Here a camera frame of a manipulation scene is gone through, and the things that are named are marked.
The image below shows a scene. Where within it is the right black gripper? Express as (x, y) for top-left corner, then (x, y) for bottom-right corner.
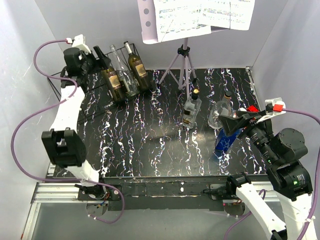
(217, 108), (279, 164)

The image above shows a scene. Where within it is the green wine bottle silver neck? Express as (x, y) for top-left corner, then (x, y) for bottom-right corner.
(101, 67), (126, 103)

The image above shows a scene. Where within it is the small clear glass bottle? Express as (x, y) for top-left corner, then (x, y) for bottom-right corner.
(207, 91), (233, 130)

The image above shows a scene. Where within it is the blue square bottle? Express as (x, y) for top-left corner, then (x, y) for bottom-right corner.
(215, 128), (243, 152)

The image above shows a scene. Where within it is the clear bottle black cap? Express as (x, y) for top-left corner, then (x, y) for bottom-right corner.
(182, 88), (202, 129)

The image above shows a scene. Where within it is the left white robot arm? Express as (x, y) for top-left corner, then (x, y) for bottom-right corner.
(41, 45), (107, 200)

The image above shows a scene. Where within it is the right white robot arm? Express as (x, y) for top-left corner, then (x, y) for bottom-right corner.
(218, 108), (320, 240)

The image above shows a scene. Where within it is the tall clear empty bottle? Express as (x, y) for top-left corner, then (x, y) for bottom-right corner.
(109, 44), (139, 99)

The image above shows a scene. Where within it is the dark green wine bottle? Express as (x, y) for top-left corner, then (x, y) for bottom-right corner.
(123, 41), (152, 92)

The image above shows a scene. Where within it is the red yellow toy block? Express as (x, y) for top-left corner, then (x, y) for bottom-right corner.
(246, 105), (259, 112)

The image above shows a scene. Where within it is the lilac music stand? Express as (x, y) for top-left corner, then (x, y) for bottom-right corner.
(137, 0), (224, 96)

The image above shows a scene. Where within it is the left sheet music page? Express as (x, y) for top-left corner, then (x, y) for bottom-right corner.
(153, 0), (212, 43)

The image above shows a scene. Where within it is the sheet music page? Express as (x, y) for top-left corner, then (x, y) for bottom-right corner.
(198, 0), (255, 31)
(153, 0), (212, 43)

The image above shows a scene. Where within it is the right sheet music page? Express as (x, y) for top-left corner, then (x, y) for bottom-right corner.
(198, 0), (255, 31)

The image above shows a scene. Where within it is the black wire wine rack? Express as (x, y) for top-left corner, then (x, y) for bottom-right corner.
(58, 41), (153, 113)

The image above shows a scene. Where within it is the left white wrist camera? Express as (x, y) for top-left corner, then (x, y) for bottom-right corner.
(65, 34), (92, 55)

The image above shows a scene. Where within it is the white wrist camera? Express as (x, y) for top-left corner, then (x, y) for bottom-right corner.
(65, 34), (92, 55)
(257, 97), (286, 123)

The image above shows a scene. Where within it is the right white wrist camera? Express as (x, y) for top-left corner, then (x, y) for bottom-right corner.
(257, 97), (286, 123)

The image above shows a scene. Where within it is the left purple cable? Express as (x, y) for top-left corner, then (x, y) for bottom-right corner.
(10, 38), (126, 224)

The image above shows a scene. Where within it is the purple cable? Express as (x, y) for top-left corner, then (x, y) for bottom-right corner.
(10, 38), (126, 224)
(222, 107), (320, 240)

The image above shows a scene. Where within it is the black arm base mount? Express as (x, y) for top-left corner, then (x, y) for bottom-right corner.
(77, 174), (247, 212)

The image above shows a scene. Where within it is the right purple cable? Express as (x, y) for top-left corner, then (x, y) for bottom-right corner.
(222, 107), (320, 240)

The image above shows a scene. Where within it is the aluminium frame rail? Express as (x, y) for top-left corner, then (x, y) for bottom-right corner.
(21, 147), (111, 240)

